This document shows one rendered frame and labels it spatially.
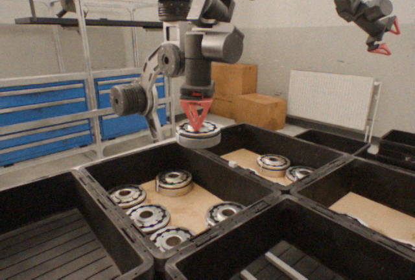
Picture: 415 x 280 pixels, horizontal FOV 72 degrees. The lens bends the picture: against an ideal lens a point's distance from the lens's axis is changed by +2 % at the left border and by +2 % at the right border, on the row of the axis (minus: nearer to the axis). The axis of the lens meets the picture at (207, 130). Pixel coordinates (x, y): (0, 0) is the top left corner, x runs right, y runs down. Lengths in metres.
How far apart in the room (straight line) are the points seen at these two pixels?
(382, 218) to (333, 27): 3.27
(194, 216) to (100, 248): 0.21
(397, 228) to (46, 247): 0.75
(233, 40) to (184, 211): 0.42
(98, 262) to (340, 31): 3.61
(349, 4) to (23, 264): 1.20
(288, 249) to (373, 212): 0.27
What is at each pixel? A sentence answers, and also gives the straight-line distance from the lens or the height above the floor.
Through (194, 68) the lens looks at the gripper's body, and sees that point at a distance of 0.59.
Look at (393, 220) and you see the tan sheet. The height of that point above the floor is 0.83.
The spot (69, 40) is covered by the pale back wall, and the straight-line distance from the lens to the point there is 3.45.
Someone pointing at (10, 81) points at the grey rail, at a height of 0.92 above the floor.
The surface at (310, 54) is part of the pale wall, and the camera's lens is 4.03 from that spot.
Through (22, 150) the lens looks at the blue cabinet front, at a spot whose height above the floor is 0.40.
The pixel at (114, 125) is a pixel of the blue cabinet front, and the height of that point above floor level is 0.43.
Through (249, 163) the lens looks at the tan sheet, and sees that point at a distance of 0.97.
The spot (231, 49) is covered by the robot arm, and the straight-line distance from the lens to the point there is 0.54.
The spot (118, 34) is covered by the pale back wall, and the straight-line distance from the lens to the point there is 3.66.
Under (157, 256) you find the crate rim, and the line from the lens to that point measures 0.46.
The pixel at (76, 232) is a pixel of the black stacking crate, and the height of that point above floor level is 0.83.
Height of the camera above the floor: 1.24
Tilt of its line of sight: 19 degrees down
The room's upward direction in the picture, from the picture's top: straight up
